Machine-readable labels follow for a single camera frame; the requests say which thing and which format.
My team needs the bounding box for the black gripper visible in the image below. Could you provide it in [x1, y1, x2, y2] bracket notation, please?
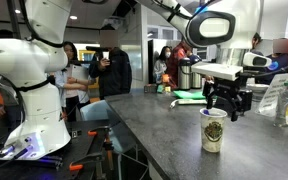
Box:
[202, 77, 254, 123]

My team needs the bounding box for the white paper cup with crest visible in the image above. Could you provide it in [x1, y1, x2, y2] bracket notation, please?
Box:
[199, 107, 229, 154]

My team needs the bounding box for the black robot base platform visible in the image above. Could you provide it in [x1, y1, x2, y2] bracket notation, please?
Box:
[0, 119, 118, 180]

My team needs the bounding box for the white power strip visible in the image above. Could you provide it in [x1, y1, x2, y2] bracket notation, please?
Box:
[169, 98, 208, 110]

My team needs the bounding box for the green flat folder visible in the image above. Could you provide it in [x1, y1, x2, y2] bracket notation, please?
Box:
[173, 89, 207, 100]

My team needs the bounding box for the white plate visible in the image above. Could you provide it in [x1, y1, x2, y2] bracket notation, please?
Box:
[246, 83, 270, 102]

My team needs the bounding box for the steel coffee dispenser blue lid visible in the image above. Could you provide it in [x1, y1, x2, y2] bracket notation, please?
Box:
[189, 54, 204, 90]

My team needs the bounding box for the white printed sign stand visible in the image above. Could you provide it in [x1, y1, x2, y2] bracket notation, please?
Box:
[255, 72, 288, 118]

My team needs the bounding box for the clear plastic water bottle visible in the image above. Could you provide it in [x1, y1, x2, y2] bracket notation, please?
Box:
[273, 77, 288, 128]

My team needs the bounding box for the person in red jacket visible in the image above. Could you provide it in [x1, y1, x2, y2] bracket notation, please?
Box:
[166, 41, 194, 90]

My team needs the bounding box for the person in blue top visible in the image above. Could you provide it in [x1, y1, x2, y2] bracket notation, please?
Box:
[250, 32, 288, 86]

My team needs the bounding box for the woman with face mask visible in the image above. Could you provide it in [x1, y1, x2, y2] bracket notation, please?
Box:
[152, 45, 173, 84]

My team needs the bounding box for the man in black filming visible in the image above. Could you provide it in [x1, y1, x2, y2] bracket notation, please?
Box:
[85, 29, 133, 100]

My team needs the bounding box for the pale blue chair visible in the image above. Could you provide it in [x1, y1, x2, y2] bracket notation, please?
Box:
[79, 99, 142, 154]

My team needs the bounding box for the woman in white shirt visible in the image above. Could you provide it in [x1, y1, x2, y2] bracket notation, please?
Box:
[53, 41, 97, 123]

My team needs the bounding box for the black vertical pole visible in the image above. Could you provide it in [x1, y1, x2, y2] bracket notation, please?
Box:
[6, 0, 22, 40]

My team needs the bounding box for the black clamp with orange handle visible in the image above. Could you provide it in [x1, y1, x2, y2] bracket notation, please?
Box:
[87, 125, 114, 152]
[68, 151, 106, 172]

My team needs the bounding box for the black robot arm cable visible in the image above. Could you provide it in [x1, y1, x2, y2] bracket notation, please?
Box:
[18, 0, 288, 81]

